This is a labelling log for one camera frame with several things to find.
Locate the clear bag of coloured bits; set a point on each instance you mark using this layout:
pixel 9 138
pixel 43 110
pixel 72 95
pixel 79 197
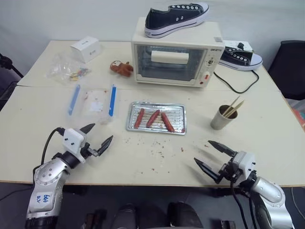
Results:
pixel 65 69

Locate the bamboo skewer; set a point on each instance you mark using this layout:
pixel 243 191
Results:
pixel 236 108
pixel 234 111
pixel 232 106

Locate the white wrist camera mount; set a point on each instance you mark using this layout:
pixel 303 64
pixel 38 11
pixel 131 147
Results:
pixel 245 163
pixel 72 140

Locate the brown plush toy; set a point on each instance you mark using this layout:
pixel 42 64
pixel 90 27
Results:
pixel 121 68

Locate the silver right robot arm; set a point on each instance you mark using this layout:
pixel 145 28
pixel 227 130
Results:
pixel 269 195

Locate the black stand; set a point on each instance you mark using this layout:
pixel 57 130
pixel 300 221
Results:
pixel 8 71

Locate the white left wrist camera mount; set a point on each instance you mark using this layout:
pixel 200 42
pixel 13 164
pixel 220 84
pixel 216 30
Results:
pixel 72 140

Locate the dark rounded shape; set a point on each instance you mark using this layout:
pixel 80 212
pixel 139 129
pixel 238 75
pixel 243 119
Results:
pixel 126 217

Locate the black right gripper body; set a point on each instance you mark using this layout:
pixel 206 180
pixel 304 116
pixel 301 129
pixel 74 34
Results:
pixel 229 173

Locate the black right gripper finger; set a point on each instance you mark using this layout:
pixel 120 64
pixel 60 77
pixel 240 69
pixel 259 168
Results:
pixel 222 148
pixel 206 168

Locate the silver baking tray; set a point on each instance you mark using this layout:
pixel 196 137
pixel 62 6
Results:
pixel 156 119

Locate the small white cardboard box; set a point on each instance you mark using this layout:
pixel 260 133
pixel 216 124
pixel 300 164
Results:
pixel 85 48

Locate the white power strip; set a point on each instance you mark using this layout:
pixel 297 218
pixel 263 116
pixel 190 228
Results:
pixel 232 44

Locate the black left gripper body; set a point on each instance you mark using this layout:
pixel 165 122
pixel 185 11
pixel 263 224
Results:
pixel 88 150

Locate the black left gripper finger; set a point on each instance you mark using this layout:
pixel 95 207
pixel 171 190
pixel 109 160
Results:
pixel 88 127
pixel 104 144

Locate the black plug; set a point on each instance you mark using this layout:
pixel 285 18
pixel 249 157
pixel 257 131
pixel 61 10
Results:
pixel 241 45

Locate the red sausage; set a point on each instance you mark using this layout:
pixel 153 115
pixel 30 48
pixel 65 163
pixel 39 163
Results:
pixel 167 121
pixel 139 118
pixel 152 118

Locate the metal cup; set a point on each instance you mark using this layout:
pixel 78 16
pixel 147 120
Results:
pixel 222 119

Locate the black canvas sneaker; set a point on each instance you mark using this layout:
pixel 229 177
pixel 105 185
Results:
pixel 174 17
pixel 240 58

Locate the clear container with blue clips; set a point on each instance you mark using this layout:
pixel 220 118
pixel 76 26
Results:
pixel 91 103

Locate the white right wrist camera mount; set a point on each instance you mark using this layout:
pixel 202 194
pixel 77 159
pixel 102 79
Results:
pixel 245 163

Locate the cream toaster oven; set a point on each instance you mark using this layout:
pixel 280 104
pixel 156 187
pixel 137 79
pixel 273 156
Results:
pixel 176 57

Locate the black chair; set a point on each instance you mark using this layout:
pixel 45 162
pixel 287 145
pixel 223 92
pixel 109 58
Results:
pixel 289 69

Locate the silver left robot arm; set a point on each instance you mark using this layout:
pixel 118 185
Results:
pixel 48 176

